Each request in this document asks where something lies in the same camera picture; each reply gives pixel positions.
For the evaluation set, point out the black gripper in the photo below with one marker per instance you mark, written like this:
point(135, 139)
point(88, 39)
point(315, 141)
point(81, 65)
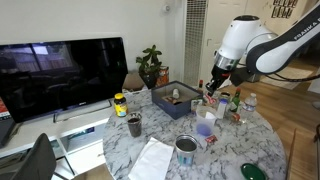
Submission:
point(218, 78)

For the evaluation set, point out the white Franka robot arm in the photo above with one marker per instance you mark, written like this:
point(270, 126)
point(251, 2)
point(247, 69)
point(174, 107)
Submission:
point(240, 33)

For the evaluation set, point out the dark plastic cup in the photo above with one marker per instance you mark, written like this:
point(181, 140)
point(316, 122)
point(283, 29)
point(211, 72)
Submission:
point(134, 126)

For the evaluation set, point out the brown hot sauce bottle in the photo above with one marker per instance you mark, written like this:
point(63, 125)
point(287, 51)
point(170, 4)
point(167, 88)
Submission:
point(201, 86)

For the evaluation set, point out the green labelled tin can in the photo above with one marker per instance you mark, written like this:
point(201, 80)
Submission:
point(225, 95)

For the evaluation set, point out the white pouch green cap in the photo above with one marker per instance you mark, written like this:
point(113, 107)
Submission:
point(196, 105)

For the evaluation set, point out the white bottle blue cap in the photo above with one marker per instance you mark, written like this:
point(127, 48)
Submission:
point(222, 109)

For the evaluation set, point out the green glass bottle red cap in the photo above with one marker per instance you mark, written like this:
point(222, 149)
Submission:
point(235, 103)

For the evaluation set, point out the white bottle in box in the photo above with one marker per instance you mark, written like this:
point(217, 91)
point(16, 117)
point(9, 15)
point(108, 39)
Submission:
point(176, 94)

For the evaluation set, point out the brown snack packet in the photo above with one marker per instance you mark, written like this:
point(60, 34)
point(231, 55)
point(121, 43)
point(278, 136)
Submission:
point(170, 100)

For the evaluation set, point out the dark blue open box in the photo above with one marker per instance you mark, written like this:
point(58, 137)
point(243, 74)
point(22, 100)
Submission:
point(173, 110)

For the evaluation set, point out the clear plastic water bottle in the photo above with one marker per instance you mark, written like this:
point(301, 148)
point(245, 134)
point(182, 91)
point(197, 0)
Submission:
point(248, 108)

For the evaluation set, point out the orange snack carton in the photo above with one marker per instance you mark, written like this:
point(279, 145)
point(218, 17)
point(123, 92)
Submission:
point(163, 77)

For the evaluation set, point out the white vent grille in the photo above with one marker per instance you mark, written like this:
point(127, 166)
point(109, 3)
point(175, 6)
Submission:
point(195, 40)

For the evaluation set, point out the green potted plant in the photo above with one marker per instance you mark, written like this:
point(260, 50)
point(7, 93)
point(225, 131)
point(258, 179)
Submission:
point(150, 65)

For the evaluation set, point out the open cardboard box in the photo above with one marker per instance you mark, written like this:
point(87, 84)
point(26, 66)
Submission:
point(133, 83)

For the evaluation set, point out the beige floor rug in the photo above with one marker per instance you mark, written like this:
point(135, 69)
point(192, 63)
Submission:
point(286, 75)

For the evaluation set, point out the green round lid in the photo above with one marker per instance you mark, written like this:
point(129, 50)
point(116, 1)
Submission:
point(252, 172)

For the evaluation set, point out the yellow lid vitamin bottle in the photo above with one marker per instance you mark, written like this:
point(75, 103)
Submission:
point(120, 106)

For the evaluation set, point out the white TV console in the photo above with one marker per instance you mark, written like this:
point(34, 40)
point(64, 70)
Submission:
point(83, 153)

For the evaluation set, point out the black flat screen TV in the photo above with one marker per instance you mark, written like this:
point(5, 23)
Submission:
point(63, 76)

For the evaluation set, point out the dark grey chair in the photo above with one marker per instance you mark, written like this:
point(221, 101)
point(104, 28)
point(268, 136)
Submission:
point(36, 161)

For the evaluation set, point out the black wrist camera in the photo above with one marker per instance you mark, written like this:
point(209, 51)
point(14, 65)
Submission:
point(241, 76)

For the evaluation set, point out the white wall thermostat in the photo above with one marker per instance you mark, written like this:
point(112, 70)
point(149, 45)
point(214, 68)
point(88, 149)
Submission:
point(166, 8)

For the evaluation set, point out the black wall picture frames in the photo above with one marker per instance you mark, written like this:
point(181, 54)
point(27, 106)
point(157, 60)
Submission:
point(285, 10)

